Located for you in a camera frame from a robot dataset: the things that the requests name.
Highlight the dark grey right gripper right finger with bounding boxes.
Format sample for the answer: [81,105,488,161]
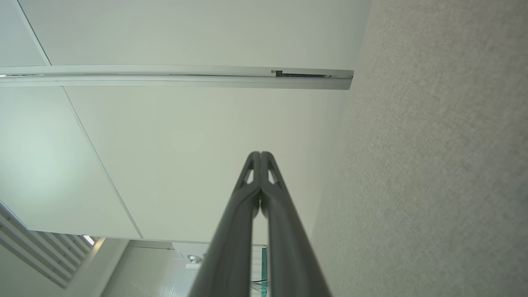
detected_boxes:
[261,151,332,297]

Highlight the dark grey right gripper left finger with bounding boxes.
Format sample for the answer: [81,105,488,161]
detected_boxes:
[188,151,261,297]

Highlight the green glass panel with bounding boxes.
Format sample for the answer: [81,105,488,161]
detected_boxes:
[261,247,268,297]

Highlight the white ceiling louvre slats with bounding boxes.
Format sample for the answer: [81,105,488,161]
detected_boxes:
[0,201,96,289]

